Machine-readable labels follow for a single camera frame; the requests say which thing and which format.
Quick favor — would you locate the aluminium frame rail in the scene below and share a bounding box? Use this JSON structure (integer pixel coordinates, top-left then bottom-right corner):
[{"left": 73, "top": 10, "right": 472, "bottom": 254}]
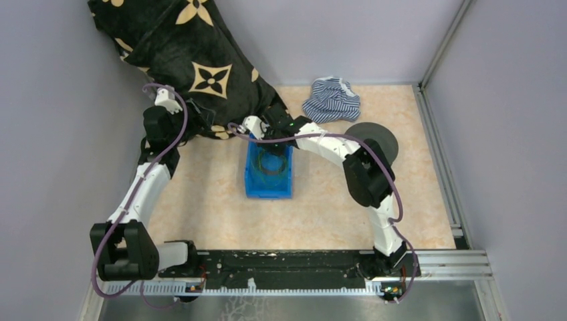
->
[{"left": 413, "top": 84, "right": 493, "bottom": 281}]

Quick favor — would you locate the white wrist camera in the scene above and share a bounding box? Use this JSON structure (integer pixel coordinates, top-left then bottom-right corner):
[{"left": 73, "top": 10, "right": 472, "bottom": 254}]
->
[
  {"left": 154, "top": 88, "right": 183, "bottom": 114},
  {"left": 242, "top": 116, "right": 268, "bottom": 140}
]

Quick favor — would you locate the purple cable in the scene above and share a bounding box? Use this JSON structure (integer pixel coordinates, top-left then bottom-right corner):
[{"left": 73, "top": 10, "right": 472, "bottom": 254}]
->
[
  {"left": 90, "top": 83, "right": 189, "bottom": 310},
  {"left": 227, "top": 122, "right": 419, "bottom": 304}
]

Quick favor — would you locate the blue white striped cloth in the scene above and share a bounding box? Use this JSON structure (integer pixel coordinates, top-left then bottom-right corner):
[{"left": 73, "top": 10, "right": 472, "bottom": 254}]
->
[{"left": 302, "top": 76, "right": 361, "bottom": 124}]

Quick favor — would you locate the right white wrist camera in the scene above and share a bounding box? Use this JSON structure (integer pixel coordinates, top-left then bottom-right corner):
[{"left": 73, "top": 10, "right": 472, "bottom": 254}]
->
[{"left": 242, "top": 116, "right": 268, "bottom": 140}]

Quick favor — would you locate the black cable spool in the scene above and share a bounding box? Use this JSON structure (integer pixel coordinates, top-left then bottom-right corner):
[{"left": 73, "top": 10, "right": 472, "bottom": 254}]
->
[{"left": 345, "top": 122, "right": 399, "bottom": 165}]

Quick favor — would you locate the black beige floral blanket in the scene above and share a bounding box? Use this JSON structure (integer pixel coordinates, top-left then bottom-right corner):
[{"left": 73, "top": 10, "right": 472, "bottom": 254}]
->
[{"left": 88, "top": 0, "right": 286, "bottom": 140}]

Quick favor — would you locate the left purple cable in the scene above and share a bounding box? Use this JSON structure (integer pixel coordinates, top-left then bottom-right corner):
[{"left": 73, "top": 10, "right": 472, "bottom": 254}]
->
[{"left": 90, "top": 83, "right": 189, "bottom": 310}]

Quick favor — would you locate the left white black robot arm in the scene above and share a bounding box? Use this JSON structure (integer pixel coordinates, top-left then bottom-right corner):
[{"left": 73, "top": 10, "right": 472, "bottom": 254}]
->
[{"left": 90, "top": 106, "right": 201, "bottom": 282}]

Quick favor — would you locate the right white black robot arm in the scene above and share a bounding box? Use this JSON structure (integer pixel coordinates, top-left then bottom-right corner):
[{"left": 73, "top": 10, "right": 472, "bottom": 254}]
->
[{"left": 247, "top": 107, "right": 419, "bottom": 278}]

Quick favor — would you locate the blue plastic bin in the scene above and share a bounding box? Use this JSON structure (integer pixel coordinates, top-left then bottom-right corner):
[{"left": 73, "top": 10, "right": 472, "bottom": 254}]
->
[{"left": 243, "top": 142, "right": 293, "bottom": 199}]

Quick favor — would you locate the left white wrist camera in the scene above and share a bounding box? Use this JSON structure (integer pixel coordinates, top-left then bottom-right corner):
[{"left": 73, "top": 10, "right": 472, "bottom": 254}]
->
[{"left": 154, "top": 88, "right": 183, "bottom": 114}]

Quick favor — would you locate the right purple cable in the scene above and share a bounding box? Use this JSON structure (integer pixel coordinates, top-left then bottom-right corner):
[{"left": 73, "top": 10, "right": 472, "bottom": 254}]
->
[{"left": 227, "top": 122, "right": 419, "bottom": 304}]

